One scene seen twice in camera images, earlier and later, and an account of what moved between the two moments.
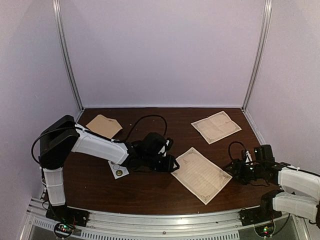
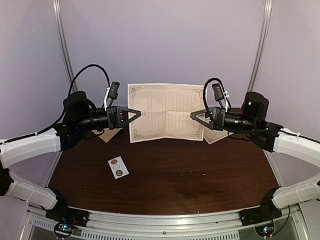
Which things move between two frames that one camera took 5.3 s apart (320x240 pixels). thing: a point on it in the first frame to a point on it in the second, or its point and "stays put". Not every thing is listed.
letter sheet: x=200 y=175 to x=165 y=110
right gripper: x=236 y=163 to x=214 y=111
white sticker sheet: x=118 y=170 stays put
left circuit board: x=63 y=229 stays put
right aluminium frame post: x=266 y=28 stays put
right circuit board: x=265 y=230 stays put
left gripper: x=168 y=166 to x=115 y=121
